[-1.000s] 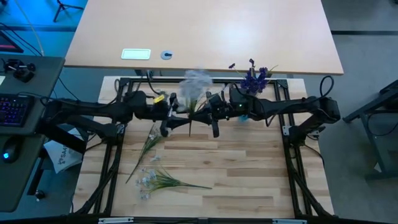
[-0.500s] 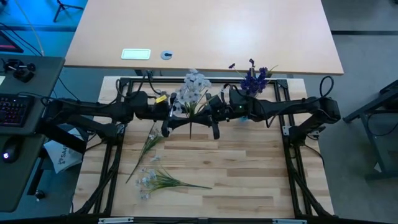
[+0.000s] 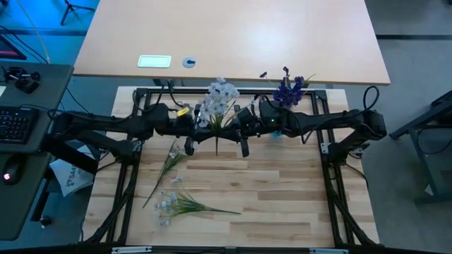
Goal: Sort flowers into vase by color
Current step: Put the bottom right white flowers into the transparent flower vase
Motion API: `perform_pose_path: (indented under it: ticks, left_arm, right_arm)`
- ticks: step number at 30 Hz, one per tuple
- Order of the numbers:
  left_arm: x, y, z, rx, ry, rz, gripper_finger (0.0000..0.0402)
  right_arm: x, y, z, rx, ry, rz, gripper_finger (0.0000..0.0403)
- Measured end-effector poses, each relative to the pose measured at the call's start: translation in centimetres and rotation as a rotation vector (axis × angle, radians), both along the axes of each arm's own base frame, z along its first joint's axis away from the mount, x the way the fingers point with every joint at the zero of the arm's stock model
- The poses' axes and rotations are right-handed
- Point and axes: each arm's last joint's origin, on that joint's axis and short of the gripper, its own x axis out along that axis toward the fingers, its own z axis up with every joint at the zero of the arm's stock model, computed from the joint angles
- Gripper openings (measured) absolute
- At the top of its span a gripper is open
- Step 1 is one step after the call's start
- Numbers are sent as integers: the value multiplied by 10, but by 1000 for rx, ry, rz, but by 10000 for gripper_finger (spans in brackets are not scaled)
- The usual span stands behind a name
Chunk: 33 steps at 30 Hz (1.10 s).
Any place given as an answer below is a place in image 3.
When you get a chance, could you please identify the white rectangular desk plate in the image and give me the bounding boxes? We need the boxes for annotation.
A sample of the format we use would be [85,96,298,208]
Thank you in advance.
[137,54,172,68]

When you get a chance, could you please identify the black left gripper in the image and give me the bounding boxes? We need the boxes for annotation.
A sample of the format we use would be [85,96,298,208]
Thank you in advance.
[175,104,217,156]

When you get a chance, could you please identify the black tripod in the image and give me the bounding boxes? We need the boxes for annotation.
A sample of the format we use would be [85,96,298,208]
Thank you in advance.
[59,0,100,26]

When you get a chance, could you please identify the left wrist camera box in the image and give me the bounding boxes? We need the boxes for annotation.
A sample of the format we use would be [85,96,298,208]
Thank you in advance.
[174,105,194,124]

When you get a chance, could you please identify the black aluminium table frame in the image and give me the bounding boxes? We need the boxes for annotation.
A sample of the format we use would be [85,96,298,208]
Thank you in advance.
[83,86,381,254]

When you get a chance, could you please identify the dark grey desk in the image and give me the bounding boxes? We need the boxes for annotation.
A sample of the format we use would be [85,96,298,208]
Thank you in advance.
[0,61,75,241]

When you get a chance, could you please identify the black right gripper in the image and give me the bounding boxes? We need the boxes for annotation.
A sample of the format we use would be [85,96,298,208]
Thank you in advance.
[217,104,262,158]

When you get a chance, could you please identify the silver hinge bracket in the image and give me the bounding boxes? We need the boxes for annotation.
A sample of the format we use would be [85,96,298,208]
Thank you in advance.
[111,246,153,254]

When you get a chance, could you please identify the black clamp device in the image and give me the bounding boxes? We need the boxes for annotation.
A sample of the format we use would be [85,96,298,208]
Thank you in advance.
[2,66,42,95]

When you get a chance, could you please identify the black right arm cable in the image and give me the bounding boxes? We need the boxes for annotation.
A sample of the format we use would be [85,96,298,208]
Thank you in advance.
[362,85,381,112]

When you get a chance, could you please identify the black computer mouse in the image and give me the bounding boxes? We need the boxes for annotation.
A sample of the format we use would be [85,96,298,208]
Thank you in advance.
[1,164,24,186]

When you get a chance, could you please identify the black keyboard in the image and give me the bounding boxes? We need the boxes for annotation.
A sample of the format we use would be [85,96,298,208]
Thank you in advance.
[0,105,40,145]

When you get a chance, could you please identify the purple artificial flower stem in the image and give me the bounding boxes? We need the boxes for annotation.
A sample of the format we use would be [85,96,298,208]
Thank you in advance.
[259,66,317,109]

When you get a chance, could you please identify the white printed bag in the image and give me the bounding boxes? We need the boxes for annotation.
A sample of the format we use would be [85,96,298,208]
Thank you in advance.
[49,144,98,198]

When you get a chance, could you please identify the light wooden desk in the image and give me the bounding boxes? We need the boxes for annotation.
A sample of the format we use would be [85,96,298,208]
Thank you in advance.
[73,0,391,86]

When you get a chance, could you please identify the white artificial flower stem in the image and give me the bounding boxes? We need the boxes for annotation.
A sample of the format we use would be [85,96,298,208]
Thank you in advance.
[196,76,244,157]
[142,139,188,209]
[152,188,242,227]

